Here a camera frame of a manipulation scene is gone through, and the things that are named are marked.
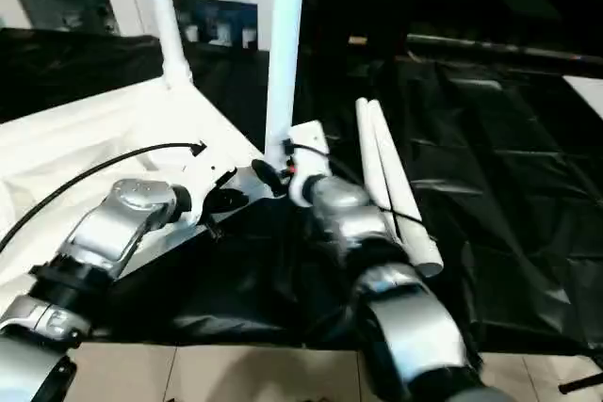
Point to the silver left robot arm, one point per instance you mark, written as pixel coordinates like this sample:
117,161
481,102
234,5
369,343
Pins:
104,251

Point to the white plastic table leg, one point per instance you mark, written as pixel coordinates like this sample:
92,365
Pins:
166,16
405,204
285,44
369,148

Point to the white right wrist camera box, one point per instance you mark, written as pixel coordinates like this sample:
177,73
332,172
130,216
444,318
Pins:
306,162

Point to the small yellow label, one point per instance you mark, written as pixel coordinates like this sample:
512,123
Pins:
357,40

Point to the silver metal rod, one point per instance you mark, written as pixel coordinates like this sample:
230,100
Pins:
499,47

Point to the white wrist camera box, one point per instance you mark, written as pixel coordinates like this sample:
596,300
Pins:
212,181
306,162

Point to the white flat board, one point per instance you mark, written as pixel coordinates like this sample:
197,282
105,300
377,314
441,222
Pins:
589,96

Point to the black table mat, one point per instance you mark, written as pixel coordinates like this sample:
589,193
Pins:
528,185

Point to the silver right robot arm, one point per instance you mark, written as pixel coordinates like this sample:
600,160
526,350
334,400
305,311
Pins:
377,270

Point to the white plastic table top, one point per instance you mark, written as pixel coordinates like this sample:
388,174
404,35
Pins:
85,148

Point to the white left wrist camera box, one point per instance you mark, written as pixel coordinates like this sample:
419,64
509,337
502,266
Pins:
212,181

